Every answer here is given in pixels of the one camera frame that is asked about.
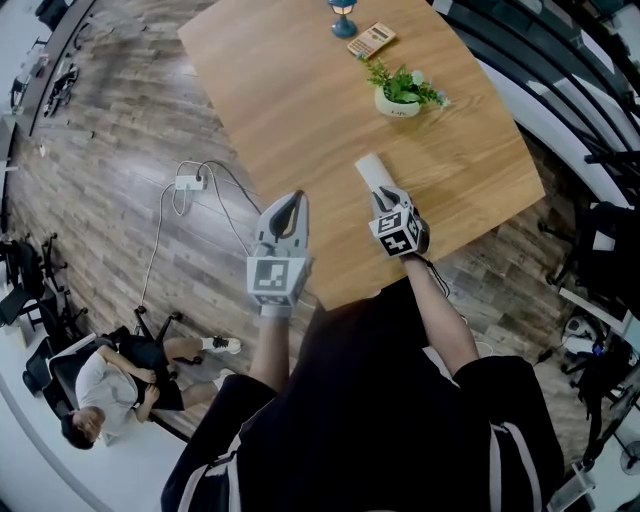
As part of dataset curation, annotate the white power cable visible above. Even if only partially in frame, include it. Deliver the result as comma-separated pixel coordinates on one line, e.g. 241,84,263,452
138,180,192,312

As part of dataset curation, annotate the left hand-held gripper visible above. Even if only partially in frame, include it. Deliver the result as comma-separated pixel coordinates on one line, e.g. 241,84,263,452
245,189,315,320

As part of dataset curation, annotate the tan calculator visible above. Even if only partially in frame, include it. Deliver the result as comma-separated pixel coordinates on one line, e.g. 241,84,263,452
346,21,398,60

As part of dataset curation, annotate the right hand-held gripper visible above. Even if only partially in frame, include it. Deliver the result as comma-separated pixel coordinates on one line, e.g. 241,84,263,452
368,185,432,261

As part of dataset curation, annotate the black metal railing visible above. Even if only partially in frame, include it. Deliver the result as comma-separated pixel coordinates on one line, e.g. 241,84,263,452
429,0,640,169

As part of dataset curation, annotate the long grey desk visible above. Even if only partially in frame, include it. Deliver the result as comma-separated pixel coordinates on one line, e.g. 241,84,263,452
0,0,99,174

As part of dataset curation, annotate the black office chair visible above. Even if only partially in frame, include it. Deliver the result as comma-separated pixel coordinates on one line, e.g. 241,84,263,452
538,199,640,322
22,304,185,427
0,232,90,346

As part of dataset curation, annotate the white case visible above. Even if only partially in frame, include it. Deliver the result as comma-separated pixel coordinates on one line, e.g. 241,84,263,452
354,153,401,196

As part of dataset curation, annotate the green plant in white pot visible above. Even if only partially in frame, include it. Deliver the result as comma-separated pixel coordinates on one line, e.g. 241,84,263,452
357,54,452,119

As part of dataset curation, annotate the tangle of cables on floor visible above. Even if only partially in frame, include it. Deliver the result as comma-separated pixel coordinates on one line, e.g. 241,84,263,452
43,63,82,117

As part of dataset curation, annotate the person's black clothing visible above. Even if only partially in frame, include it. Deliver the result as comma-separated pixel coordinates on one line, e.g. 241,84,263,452
160,287,566,512

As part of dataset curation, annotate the white power strip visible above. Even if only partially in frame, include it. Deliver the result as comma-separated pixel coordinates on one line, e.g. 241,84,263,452
174,173,208,193

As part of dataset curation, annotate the blue lantern lamp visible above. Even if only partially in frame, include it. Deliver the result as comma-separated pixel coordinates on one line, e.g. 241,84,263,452
326,0,359,40

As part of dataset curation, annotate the person's left forearm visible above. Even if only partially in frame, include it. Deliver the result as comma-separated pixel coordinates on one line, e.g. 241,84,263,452
248,317,292,402

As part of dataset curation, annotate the person's right forearm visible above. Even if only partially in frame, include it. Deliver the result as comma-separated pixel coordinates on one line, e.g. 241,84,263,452
402,254,481,380

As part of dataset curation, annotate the white round device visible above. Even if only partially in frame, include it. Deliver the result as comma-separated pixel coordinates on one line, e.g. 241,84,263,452
560,313,610,362

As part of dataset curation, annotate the black power cable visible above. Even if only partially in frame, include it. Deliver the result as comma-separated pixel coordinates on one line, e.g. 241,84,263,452
196,159,265,257

